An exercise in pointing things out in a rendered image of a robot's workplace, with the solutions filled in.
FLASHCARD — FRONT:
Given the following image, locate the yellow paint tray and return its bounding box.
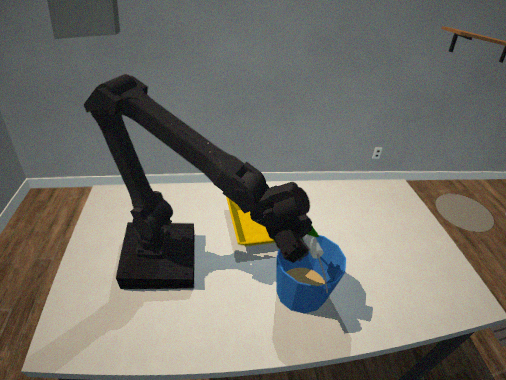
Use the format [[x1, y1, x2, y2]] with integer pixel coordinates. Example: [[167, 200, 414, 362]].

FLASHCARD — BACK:
[[226, 197, 275, 246]]

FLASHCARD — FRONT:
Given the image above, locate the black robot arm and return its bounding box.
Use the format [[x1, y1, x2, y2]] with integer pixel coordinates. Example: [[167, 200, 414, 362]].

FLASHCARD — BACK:
[[84, 74, 310, 263]]

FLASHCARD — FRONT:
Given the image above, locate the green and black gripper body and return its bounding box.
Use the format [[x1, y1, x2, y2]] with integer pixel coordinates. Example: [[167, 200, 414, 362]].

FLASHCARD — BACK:
[[270, 214, 313, 249]]

